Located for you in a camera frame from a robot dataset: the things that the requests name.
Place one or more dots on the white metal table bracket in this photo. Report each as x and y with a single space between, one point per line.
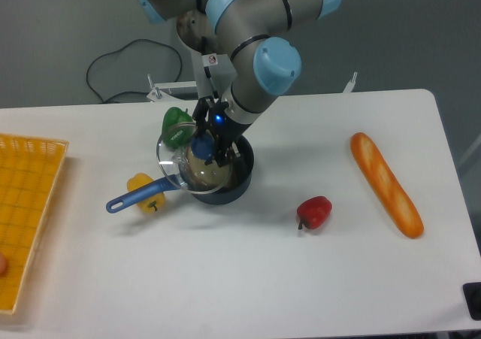
174 91

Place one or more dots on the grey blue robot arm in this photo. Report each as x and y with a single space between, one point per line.
266 65

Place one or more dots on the red bell pepper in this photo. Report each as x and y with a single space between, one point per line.
313 212

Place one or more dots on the white clamp bracket right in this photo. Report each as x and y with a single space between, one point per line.
350 85

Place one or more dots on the orange baguette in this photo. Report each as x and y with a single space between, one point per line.
385 185

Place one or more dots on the glass lid blue knob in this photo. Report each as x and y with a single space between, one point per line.
184 167

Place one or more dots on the dark blue saucepan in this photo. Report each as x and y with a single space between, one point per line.
148 193

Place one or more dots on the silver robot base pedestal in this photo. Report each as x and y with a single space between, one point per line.
212 68

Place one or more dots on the yellow woven basket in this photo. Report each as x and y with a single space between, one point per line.
30 168

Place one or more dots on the green bell pepper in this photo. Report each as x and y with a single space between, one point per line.
173 135

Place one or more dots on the black device at edge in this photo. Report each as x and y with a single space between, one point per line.
472 297

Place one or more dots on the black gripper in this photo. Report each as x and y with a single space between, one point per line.
210 115

